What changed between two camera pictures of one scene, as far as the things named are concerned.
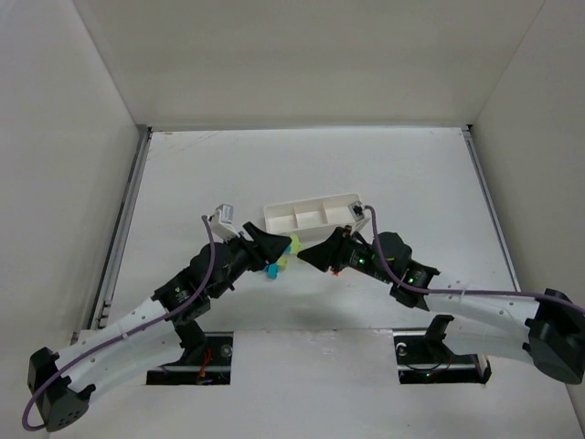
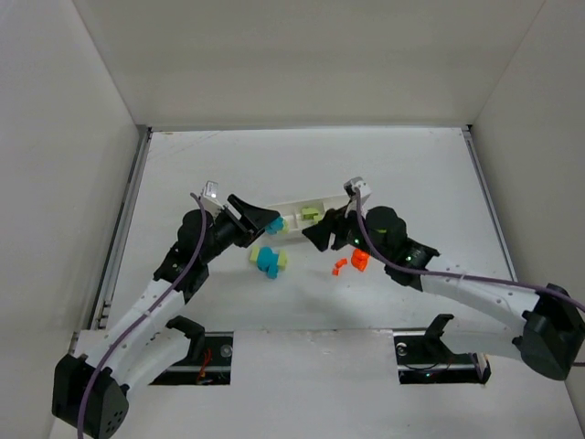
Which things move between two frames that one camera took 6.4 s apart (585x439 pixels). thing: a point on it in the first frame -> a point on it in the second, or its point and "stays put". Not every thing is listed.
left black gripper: x=249 y=247 -> x=238 y=224
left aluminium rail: x=102 y=305 stays put
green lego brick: x=296 y=245 -> x=308 y=214
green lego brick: x=282 y=263 stays put
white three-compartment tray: x=329 y=212 stays put
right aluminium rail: x=492 y=205 stays put
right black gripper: x=338 y=250 -> x=338 y=226
